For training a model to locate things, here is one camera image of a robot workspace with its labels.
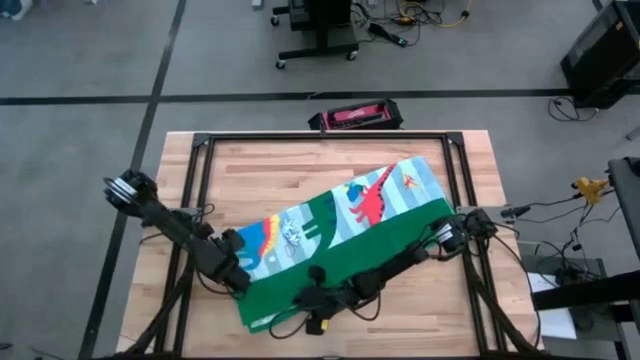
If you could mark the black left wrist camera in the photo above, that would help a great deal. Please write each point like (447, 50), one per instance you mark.
(232, 240)

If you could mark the white paper sheet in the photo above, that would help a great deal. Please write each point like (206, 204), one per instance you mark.
(557, 322)

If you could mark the black desk bar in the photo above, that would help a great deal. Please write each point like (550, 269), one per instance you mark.
(585, 292)

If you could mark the black power strip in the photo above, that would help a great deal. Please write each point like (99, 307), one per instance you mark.
(387, 34)

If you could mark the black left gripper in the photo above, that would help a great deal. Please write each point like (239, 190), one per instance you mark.
(220, 262)

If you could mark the red black equipment case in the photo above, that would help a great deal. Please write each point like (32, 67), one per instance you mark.
(357, 116)

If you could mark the black cabinet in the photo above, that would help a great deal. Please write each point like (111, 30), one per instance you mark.
(605, 55)

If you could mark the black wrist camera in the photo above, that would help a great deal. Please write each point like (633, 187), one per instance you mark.
(232, 240)
(315, 326)

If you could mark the small white box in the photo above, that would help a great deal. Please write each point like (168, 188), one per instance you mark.
(256, 3)

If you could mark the black aluminium table frame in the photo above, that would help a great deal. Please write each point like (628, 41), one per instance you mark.
(325, 135)

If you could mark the black rolling monitor stand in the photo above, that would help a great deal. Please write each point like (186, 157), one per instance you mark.
(325, 40)

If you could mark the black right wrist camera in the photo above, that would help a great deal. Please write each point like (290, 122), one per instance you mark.
(315, 326)

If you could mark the dark gray panel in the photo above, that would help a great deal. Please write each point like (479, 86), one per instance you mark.
(627, 200)

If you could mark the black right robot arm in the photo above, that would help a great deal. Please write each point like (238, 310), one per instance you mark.
(395, 267)

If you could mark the dinosaur print towel green back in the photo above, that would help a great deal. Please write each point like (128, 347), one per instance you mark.
(350, 250)

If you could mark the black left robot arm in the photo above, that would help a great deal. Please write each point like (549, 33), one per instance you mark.
(165, 220)

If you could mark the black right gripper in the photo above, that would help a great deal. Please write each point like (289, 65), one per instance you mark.
(312, 299)

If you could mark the yellow clamp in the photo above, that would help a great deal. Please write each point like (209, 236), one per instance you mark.
(590, 189)

